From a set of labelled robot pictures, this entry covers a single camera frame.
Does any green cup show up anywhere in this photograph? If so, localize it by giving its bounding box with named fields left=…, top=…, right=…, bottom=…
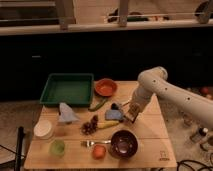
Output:
left=49, top=140, right=65, bottom=157

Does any wooden folding table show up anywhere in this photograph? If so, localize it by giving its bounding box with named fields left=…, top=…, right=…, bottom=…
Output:
left=23, top=80, right=178, bottom=170

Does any black chair frame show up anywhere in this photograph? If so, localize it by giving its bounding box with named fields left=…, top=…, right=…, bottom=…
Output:
left=0, top=126, right=25, bottom=171

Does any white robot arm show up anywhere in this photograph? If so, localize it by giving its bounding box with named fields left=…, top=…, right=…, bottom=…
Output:
left=131, top=67, right=213, bottom=130

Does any white handled knife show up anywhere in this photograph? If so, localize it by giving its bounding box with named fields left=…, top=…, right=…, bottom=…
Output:
left=121, top=100, right=130, bottom=106

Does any orange tomato toy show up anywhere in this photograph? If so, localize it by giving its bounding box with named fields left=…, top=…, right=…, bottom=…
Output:
left=92, top=145, right=106, bottom=159

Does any orange bowl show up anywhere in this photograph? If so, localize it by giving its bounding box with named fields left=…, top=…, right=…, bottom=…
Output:
left=95, top=78, right=117, bottom=97

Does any grey blue cloth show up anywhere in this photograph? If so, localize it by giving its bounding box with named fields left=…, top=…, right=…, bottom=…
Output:
left=59, top=103, right=79, bottom=123

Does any pine cone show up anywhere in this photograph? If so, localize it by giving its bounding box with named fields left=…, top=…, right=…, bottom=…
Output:
left=81, top=115, right=98, bottom=135

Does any dark purple bowl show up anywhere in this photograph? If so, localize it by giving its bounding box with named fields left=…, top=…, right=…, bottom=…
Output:
left=109, top=130, right=138, bottom=159

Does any yellow banana toy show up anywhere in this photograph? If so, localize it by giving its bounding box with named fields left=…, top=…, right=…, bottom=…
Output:
left=97, top=121, right=119, bottom=129

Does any wooden board eraser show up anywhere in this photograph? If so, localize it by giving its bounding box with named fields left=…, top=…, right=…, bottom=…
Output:
left=124, top=103, right=140, bottom=123

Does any green plastic tray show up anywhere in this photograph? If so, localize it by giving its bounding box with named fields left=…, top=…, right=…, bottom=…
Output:
left=40, top=73, right=94, bottom=107

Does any white cup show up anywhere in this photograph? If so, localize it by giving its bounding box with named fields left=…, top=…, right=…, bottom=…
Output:
left=34, top=120, right=53, bottom=139

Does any silver fork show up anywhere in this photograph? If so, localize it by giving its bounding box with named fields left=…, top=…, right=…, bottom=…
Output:
left=81, top=140, right=111, bottom=147

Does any blue grey sponge block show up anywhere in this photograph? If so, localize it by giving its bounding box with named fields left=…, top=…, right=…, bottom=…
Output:
left=105, top=109, right=123, bottom=121

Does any small dark round object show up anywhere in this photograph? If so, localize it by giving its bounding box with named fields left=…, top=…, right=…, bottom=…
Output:
left=111, top=103, right=119, bottom=110

